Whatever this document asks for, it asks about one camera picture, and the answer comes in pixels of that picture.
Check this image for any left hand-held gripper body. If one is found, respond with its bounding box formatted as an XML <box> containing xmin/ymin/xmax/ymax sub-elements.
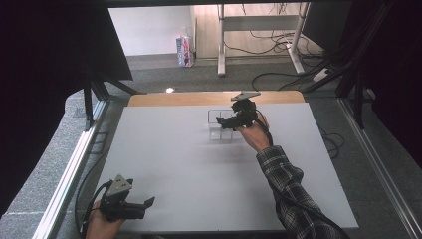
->
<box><xmin>99</xmin><ymin>174</ymin><xmax>147</xmax><ymax>223</ymax></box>

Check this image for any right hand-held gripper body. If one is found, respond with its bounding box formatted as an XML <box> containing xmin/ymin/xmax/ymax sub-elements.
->
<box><xmin>220</xmin><ymin>91</ymin><xmax>262</xmax><ymax>130</ymax></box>

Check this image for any clear acrylic organizer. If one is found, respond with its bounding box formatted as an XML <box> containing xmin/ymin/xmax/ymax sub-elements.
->
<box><xmin>207</xmin><ymin>109</ymin><xmax>247</xmax><ymax>141</ymax></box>

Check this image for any person's right hand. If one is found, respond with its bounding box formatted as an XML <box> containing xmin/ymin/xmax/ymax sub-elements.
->
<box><xmin>236</xmin><ymin>114</ymin><xmax>272</xmax><ymax>153</ymax></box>

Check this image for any person's left hand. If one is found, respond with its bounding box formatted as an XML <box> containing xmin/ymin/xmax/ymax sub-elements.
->
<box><xmin>85</xmin><ymin>200</ymin><xmax>124</xmax><ymax>239</ymax></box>

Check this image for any white board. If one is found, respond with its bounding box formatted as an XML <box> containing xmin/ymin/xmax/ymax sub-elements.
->
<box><xmin>94</xmin><ymin>102</ymin><xmax>360</xmax><ymax>233</ymax></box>

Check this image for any colourful carton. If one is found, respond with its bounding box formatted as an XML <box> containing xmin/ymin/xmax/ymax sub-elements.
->
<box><xmin>175</xmin><ymin>35</ymin><xmax>195</xmax><ymax>69</ymax></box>

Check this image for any white power strip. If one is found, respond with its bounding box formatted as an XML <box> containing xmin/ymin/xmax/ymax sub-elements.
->
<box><xmin>312</xmin><ymin>67</ymin><xmax>330</xmax><ymax>84</ymax></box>

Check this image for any black metal stand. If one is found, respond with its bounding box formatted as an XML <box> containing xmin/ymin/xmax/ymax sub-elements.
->
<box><xmin>82</xmin><ymin>71</ymin><xmax>144</xmax><ymax>131</ymax></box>
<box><xmin>301</xmin><ymin>56</ymin><xmax>366</xmax><ymax>131</ymax></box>

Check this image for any black curtain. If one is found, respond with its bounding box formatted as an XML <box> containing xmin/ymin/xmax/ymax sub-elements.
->
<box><xmin>333</xmin><ymin>0</ymin><xmax>422</xmax><ymax>168</ymax></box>
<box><xmin>0</xmin><ymin>0</ymin><xmax>134</xmax><ymax>218</ymax></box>

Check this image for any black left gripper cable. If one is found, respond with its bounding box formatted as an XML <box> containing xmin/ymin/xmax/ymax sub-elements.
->
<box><xmin>75</xmin><ymin>179</ymin><xmax>114</xmax><ymax>238</ymax></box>

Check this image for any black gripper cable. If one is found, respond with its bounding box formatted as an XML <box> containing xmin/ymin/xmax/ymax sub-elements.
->
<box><xmin>75</xmin><ymin>179</ymin><xmax>114</xmax><ymax>238</ymax></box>
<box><xmin>254</xmin><ymin>109</ymin><xmax>275</xmax><ymax>147</ymax></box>

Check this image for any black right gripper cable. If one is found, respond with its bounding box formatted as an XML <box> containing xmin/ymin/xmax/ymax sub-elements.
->
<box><xmin>254</xmin><ymin>109</ymin><xmax>275</xmax><ymax>147</ymax></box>

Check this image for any black floor cable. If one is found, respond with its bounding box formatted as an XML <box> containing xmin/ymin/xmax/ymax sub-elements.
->
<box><xmin>250</xmin><ymin>70</ymin><xmax>320</xmax><ymax>93</ymax></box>

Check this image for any aluminium rail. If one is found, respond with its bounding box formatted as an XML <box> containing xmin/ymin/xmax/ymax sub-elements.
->
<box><xmin>32</xmin><ymin>99</ymin><xmax>111</xmax><ymax>239</ymax></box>
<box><xmin>336</xmin><ymin>97</ymin><xmax>422</xmax><ymax>239</ymax></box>

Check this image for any tangle of black cables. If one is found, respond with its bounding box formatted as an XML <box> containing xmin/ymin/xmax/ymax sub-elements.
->
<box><xmin>223</xmin><ymin>2</ymin><xmax>325</xmax><ymax>62</ymax></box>

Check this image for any white desk frame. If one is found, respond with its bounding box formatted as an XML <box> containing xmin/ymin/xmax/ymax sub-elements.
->
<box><xmin>216</xmin><ymin>2</ymin><xmax>312</xmax><ymax>78</ymax></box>

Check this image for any thin looped black cable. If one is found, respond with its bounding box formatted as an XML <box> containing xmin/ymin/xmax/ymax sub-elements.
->
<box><xmin>318</xmin><ymin>126</ymin><xmax>346</xmax><ymax>160</ymax></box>

